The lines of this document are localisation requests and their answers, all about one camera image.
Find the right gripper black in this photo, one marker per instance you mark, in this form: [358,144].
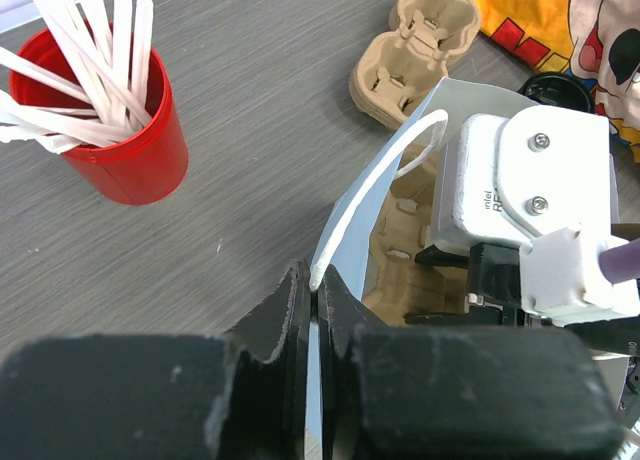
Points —
[450,285]

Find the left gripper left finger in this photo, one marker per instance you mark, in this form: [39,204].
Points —
[240,394]

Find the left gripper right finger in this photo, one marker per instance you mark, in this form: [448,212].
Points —
[456,392]

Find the light blue paper bag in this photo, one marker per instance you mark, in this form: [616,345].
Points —
[344,244]

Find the red plastic cup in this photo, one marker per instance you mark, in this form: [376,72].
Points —
[141,170]

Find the brown pulp cup carrier stack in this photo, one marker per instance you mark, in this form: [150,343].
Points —
[400,67]

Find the orange cartoon pillow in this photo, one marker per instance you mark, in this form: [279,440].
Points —
[595,41]

